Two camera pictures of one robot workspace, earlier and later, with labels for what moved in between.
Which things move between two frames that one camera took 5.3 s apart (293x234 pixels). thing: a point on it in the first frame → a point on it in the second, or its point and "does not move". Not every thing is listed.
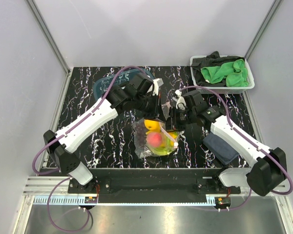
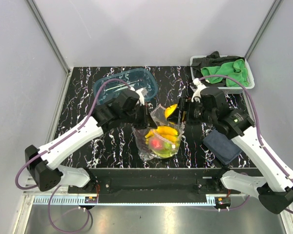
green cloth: (235, 73) does not move
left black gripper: (157, 112) → (147, 122)
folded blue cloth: (219, 148) does not move
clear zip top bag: (152, 138) does not move
